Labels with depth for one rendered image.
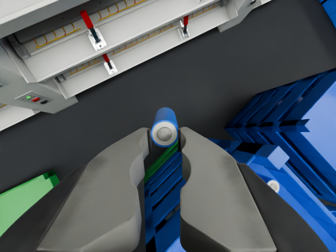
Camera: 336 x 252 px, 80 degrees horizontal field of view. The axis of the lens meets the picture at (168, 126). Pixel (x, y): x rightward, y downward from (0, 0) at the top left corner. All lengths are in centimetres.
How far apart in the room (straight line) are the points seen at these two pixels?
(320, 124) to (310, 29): 59
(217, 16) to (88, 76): 48
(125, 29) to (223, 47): 48
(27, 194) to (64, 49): 54
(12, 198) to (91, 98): 43
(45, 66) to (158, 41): 36
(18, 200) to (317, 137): 93
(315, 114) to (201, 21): 45
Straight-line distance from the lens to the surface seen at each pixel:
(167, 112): 15
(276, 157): 25
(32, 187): 87
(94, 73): 70
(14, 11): 35
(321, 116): 61
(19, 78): 49
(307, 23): 112
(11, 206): 91
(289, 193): 36
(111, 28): 52
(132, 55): 70
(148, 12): 54
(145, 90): 78
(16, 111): 76
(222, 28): 89
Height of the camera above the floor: 76
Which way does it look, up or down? 83 degrees down
